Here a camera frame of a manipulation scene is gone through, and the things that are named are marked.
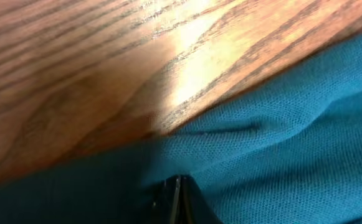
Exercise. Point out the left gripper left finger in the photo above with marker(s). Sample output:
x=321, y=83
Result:
x=165, y=206

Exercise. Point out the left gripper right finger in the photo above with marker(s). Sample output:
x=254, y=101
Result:
x=192, y=207

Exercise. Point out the dark blue t-shirt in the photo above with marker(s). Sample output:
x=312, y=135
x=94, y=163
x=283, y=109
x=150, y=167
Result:
x=288, y=152

